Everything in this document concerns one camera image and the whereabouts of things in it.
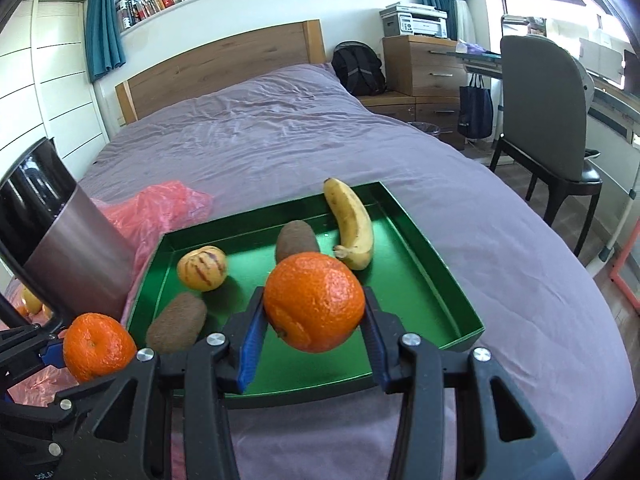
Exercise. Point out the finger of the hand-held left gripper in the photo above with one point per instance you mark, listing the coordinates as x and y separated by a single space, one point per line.
30 410
50 352

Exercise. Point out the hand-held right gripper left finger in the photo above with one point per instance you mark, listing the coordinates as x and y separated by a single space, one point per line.
247 355

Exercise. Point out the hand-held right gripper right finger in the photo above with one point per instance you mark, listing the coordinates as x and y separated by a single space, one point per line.
379 360

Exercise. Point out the orange tangerine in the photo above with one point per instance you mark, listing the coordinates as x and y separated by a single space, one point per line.
97 347
315 302

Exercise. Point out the brown kiwi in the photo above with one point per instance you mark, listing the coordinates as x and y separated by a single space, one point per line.
295 240
175 325

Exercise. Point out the green metal tray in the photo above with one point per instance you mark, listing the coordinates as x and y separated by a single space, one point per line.
415 290

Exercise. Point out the striped pepino melon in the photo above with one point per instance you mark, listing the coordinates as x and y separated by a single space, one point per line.
202 267

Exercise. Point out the yellow banana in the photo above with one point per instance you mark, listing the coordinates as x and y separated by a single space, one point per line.
352 220

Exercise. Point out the black and steel electric kettle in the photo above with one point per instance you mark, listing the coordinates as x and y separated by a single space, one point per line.
75 250

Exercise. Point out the pink plastic sheet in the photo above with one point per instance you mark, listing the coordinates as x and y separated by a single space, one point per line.
150 210

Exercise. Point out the bed with purple sheet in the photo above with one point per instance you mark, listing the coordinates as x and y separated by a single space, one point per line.
450 170

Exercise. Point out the clear trash bin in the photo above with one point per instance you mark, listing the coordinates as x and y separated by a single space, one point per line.
424 128

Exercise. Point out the white wardrobe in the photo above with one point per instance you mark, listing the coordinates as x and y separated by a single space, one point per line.
50 85

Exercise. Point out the dark tote bag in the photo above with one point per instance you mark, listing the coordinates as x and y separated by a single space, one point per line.
475 110

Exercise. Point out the black backpack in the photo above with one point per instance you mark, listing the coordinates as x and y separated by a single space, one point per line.
357 70

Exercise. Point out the grey chair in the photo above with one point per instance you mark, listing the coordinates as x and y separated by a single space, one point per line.
540 110

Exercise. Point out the wooden dresser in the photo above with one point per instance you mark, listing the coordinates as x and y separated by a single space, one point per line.
420 65

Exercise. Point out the glass top desk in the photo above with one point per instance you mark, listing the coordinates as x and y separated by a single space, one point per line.
480 57

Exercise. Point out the white printer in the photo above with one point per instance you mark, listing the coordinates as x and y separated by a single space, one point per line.
420 22

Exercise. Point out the salmon metal frame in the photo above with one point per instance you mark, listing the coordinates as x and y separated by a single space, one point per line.
616 270

